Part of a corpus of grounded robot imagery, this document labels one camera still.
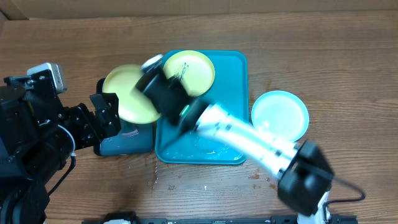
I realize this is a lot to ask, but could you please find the teal tray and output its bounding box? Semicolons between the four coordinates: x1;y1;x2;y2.
155;50;249;166

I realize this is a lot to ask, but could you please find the cardboard wall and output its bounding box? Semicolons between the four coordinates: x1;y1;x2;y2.
1;0;397;20

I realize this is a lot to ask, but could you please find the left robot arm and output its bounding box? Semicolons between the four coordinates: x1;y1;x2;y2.
1;86;121;223

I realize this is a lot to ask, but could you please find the light blue plate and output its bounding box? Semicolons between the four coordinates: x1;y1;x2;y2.
251;90;310;141

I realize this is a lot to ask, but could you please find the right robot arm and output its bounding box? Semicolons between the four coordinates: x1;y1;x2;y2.
97;66;333;223

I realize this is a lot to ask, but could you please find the yellow plate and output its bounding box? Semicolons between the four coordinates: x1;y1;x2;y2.
102;65;160;124
164;50;215;96

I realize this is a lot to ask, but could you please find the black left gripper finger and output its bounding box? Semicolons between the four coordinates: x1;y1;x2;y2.
95;109;121;137
90;93;119;117

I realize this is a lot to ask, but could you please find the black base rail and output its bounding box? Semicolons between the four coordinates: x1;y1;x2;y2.
81;212;358;224

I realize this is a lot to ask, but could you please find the black tray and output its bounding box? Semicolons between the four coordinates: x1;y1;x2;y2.
94;78;154;157

